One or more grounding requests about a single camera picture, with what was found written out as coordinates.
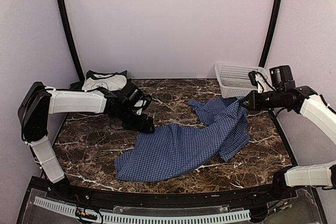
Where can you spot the dark green plaid garment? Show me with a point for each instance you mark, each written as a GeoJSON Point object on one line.
{"type": "Point", "coordinates": [74, 85]}

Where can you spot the white slotted cable duct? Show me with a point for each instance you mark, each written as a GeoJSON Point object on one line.
{"type": "Point", "coordinates": [143, 215]}

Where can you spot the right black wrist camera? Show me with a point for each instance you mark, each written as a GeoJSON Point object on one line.
{"type": "Point", "coordinates": [279, 79]}

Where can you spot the right black frame post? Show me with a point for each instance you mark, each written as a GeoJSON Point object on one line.
{"type": "Point", "coordinates": [270, 33]}

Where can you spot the white and green raglan shirt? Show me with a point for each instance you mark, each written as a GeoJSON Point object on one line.
{"type": "Point", "coordinates": [96, 75]}

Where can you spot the white plastic laundry basket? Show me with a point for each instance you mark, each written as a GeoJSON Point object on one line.
{"type": "Point", "coordinates": [234, 80]}

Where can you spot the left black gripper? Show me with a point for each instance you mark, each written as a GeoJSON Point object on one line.
{"type": "Point", "coordinates": [140, 126]}

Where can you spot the black frame post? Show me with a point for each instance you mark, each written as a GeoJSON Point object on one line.
{"type": "Point", "coordinates": [270, 33]}
{"type": "Point", "coordinates": [70, 39]}

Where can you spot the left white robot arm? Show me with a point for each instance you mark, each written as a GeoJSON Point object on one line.
{"type": "Point", "coordinates": [42, 102]}

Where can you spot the left black frame post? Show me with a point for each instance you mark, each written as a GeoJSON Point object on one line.
{"type": "Point", "coordinates": [70, 39]}

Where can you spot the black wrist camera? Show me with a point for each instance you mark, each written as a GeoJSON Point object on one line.
{"type": "Point", "coordinates": [279, 79]}
{"type": "Point", "coordinates": [134, 98]}

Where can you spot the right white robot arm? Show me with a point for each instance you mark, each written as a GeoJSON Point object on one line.
{"type": "Point", "coordinates": [313, 107]}

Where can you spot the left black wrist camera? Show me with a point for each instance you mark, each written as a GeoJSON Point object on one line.
{"type": "Point", "coordinates": [134, 98]}

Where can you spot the black curved front rail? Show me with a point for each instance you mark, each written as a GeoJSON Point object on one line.
{"type": "Point", "coordinates": [251, 197]}

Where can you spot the blue checkered shirt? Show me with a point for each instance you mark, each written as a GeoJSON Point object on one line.
{"type": "Point", "coordinates": [174, 150]}

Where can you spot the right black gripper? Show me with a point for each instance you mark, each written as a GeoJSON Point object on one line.
{"type": "Point", "coordinates": [254, 104]}

